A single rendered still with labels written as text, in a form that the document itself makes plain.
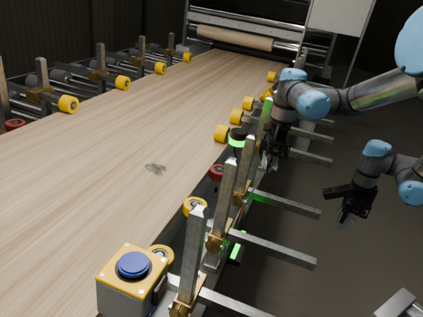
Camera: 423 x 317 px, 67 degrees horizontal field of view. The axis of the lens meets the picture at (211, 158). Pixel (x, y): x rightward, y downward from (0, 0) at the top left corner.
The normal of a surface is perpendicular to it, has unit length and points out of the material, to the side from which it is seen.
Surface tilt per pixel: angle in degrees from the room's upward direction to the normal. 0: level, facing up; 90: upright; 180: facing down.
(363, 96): 107
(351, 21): 90
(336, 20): 90
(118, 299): 90
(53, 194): 0
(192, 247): 90
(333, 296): 0
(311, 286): 0
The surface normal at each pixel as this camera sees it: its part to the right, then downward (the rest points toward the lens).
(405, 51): -0.95, -0.11
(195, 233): -0.34, 0.43
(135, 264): 0.14, -0.86
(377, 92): -0.87, 0.37
